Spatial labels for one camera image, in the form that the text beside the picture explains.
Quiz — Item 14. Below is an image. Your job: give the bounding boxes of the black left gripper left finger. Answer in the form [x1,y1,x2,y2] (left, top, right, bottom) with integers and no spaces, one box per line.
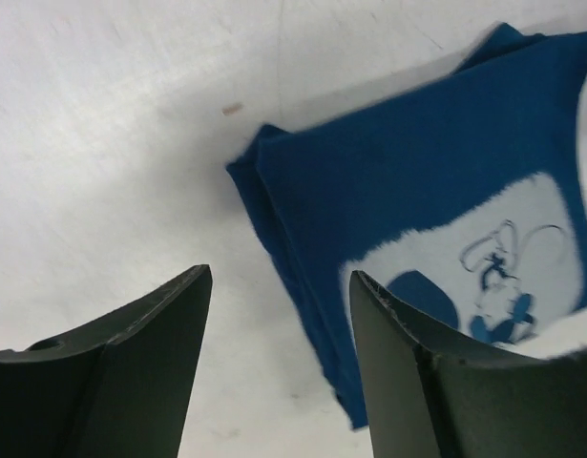
[0,265,212,457]

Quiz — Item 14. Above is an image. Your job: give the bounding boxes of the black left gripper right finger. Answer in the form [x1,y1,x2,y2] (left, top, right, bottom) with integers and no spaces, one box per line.
[349,271,587,458]

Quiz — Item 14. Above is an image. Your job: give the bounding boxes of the blue t shirt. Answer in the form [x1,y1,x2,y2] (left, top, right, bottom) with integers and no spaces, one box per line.
[226,23,587,429]

